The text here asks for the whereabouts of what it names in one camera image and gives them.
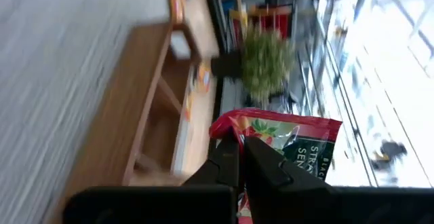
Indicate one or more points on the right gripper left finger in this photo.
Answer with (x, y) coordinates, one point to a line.
(203, 203)

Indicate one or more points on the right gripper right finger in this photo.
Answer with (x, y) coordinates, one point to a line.
(305, 203)

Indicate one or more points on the red strawberry tea packet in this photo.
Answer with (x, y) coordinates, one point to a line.
(288, 129)

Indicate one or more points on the wooden tea organizer box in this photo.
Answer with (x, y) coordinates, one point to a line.
(118, 122)

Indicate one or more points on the orange tea packet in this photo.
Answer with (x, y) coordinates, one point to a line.
(188, 107)
(203, 78)
(176, 3)

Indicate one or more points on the green potted plant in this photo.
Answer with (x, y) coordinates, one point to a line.
(268, 61)

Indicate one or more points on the red background cabinet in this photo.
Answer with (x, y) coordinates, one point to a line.
(274, 22)

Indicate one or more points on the grey woven placemat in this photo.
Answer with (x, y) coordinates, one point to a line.
(51, 81)

